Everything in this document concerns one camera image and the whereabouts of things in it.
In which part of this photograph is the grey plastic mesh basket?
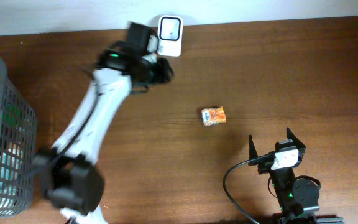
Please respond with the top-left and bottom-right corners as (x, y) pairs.
(0, 57), (37, 218)

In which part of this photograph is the white barcode scanner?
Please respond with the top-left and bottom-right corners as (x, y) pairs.
(157, 15), (183, 57)

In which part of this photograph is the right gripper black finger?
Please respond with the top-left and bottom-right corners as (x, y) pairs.
(248, 134), (259, 166)
(286, 128), (306, 149)

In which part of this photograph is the orange tissue pack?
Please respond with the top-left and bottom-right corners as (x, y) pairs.
(201, 106), (226, 126)

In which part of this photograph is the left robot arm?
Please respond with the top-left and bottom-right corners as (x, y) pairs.
(33, 22), (174, 223)

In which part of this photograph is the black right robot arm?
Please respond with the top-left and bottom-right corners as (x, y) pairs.
(249, 128), (344, 224)

